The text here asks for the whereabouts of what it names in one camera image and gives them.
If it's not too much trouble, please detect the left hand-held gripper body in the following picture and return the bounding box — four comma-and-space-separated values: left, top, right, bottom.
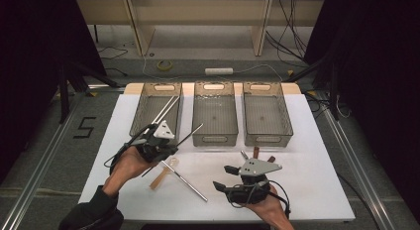
127, 120, 179, 164

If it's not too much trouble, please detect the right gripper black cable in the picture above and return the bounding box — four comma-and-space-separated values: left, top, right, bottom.
267, 179, 292, 220

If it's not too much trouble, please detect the smoky clear plastic bin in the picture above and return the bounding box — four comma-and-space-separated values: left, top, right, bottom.
242, 81, 294, 148
129, 82, 184, 149
191, 81, 240, 148

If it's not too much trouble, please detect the person's right hand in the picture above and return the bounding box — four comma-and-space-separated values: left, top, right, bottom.
246, 185, 291, 225

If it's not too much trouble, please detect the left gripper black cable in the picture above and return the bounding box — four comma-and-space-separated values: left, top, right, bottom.
103, 124, 155, 169

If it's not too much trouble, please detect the metal chopstick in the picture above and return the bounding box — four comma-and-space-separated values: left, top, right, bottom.
141, 123, 205, 177
160, 160, 209, 203

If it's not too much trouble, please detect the black metal stand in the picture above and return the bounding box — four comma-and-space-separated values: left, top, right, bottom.
56, 60, 122, 124
284, 54, 342, 121

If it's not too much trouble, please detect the wooden handled clear spoon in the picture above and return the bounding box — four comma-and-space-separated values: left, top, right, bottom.
149, 157, 180, 190

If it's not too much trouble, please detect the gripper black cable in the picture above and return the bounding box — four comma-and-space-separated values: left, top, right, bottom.
103, 124, 155, 169
267, 179, 292, 220

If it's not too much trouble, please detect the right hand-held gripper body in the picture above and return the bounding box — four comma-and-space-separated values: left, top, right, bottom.
226, 158, 283, 205

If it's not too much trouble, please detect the person's left hand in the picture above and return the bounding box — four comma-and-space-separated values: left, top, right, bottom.
103, 145, 158, 195

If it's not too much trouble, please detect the thin black floor cable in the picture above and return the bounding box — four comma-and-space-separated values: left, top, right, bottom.
96, 46, 130, 77

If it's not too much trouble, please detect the beige wooden desk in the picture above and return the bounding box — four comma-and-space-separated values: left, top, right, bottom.
76, 0, 325, 58

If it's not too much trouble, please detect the bunch of black cables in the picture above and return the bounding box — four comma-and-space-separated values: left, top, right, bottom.
264, 0, 309, 64

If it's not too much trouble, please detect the white power strip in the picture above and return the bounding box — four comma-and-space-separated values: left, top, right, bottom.
204, 67, 235, 76

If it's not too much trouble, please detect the yellow tape roll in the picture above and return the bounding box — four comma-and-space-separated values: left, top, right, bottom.
156, 59, 174, 72

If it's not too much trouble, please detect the white floor cable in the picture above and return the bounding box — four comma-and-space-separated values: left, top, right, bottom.
142, 53, 285, 83

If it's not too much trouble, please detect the aluminium floor rail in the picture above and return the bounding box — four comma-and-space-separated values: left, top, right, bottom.
0, 90, 87, 230
320, 100, 398, 230

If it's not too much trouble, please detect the black curtain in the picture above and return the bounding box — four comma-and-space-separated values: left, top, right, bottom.
302, 0, 420, 221
0, 0, 107, 181

